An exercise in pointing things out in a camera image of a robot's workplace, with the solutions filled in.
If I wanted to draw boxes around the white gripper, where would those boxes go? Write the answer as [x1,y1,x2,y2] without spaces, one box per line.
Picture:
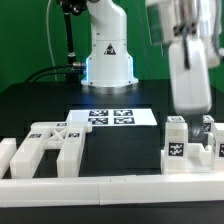
[168,37,212,140]

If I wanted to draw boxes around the white chair seat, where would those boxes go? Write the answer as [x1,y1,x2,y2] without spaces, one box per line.
[161,143,212,174]

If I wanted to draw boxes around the white chair back frame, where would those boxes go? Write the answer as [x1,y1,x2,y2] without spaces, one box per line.
[10,122,92,179]

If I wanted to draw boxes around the white tagged cube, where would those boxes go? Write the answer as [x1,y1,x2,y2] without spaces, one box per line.
[203,115,214,133]
[167,116,185,123]

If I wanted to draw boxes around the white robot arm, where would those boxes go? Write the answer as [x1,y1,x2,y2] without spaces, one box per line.
[82,0,224,139]

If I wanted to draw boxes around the white tagged base sheet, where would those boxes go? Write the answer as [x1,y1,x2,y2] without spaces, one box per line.
[67,109,157,126]

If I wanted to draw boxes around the white U-shaped fence wall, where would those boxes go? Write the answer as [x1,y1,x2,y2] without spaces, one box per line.
[0,138,224,207]

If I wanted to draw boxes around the black cables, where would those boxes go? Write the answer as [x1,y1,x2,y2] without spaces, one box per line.
[22,61,87,84]

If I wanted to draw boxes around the white cable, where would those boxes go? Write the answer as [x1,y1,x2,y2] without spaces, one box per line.
[45,0,58,83]

